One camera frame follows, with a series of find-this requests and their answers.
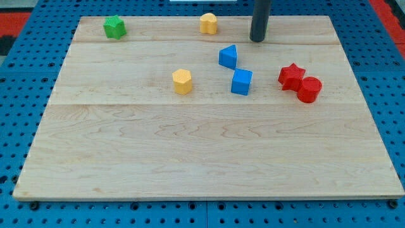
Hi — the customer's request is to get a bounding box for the light wooden board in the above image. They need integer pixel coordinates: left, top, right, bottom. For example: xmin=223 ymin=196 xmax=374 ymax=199
xmin=13 ymin=16 xmax=404 ymax=201

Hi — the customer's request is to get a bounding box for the yellow hexagon block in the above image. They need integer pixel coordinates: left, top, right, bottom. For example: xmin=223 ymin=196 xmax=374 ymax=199
xmin=172 ymin=68 xmax=192 ymax=95

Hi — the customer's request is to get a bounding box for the red star block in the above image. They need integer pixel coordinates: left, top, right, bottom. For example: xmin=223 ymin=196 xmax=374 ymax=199
xmin=278 ymin=63 xmax=306 ymax=92

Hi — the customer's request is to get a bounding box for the blue cube block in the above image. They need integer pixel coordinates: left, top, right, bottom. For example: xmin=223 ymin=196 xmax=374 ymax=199
xmin=230 ymin=68 xmax=253 ymax=96

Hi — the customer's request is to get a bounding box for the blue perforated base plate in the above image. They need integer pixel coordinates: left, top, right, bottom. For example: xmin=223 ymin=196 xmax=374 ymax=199
xmin=0 ymin=0 xmax=405 ymax=228

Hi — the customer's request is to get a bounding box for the blue triangle block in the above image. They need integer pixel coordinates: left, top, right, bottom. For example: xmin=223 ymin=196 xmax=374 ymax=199
xmin=218 ymin=44 xmax=237 ymax=70

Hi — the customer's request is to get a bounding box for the red cylinder block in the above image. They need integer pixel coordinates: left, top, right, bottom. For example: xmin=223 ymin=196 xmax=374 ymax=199
xmin=297 ymin=77 xmax=323 ymax=103

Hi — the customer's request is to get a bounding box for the yellow heart block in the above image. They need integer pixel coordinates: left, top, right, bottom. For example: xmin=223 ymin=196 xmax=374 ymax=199
xmin=199 ymin=13 xmax=218 ymax=35

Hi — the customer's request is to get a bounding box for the green star block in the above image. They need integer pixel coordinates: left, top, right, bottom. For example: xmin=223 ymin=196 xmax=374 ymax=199
xmin=103 ymin=15 xmax=127 ymax=40

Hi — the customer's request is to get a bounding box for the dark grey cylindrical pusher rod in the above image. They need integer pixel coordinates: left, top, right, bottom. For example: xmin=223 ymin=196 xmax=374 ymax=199
xmin=249 ymin=0 xmax=272 ymax=42

